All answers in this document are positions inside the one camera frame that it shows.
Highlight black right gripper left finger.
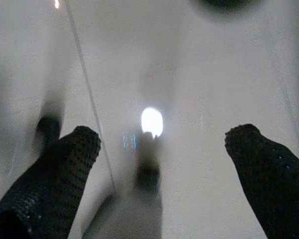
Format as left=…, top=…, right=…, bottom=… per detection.
left=0, top=125, right=102, bottom=239

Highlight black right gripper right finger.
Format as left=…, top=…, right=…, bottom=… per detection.
left=224, top=123, right=299, bottom=239

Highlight black round rubbish bin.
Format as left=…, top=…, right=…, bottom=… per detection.
left=189, top=0, right=265, bottom=11

